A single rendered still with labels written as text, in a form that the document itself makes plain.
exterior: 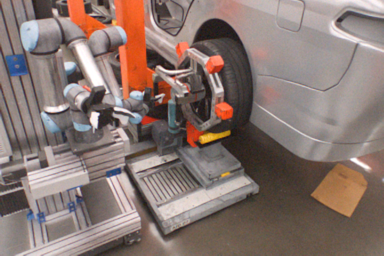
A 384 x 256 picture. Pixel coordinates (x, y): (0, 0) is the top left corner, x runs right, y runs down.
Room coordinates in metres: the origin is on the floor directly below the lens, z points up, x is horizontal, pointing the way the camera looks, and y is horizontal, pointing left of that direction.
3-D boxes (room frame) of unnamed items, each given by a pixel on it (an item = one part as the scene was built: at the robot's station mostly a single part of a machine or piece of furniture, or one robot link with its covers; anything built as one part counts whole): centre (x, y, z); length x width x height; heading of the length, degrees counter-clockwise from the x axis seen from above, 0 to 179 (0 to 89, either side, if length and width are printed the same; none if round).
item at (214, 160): (2.01, -0.16, 0.32); 0.40 x 0.30 x 0.28; 31
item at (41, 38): (1.29, 0.66, 1.19); 0.15 x 0.12 x 0.55; 135
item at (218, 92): (1.92, -0.02, 0.85); 0.54 x 0.07 x 0.54; 31
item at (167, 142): (2.23, 0.14, 0.26); 0.42 x 0.18 x 0.35; 121
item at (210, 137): (1.87, -0.17, 0.51); 0.29 x 0.06 x 0.06; 121
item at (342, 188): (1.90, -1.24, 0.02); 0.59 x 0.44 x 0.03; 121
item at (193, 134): (1.94, -0.05, 0.48); 0.16 x 0.12 x 0.17; 121
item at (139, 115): (1.63, 0.35, 0.81); 0.11 x 0.08 x 0.09; 166
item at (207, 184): (2.04, -0.15, 0.13); 0.50 x 0.36 x 0.10; 31
